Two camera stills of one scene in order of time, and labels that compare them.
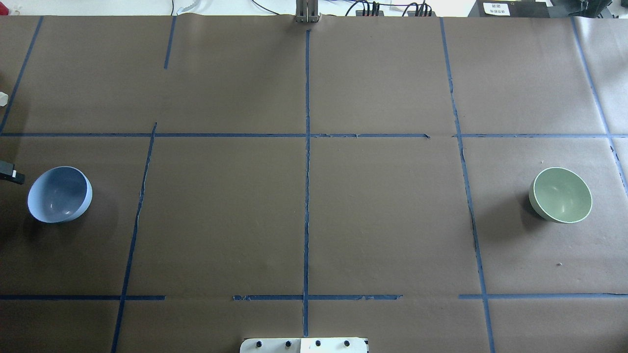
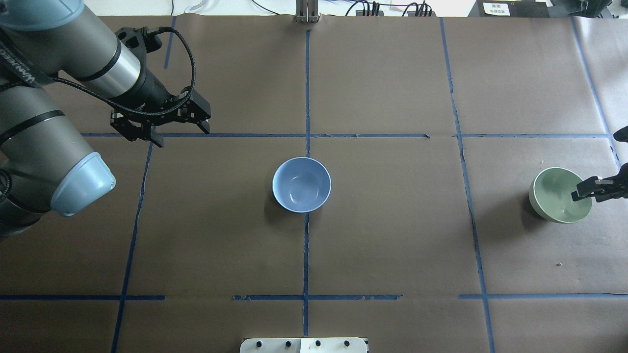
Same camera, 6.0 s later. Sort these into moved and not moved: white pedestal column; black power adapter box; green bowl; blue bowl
Moved: blue bowl
Not moved: white pedestal column; black power adapter box; green bowl
